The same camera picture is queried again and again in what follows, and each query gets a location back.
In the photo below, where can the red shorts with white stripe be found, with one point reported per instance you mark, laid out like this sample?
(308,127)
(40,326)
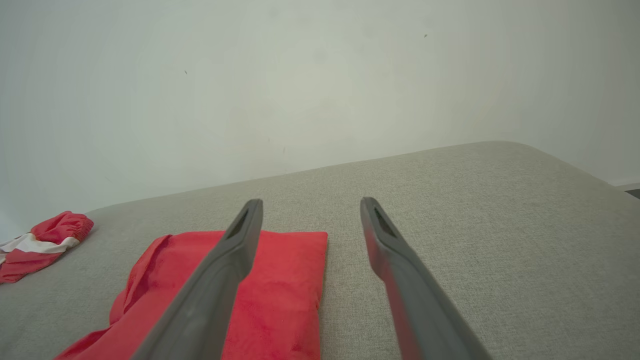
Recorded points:
(45,240)

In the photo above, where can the red basketball jersey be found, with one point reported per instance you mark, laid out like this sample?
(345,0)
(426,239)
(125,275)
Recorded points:
(280,300)

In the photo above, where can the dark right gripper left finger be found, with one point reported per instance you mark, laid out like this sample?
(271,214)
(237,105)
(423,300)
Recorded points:
(210,300)

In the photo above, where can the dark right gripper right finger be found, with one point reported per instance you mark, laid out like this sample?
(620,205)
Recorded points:
(415,300)

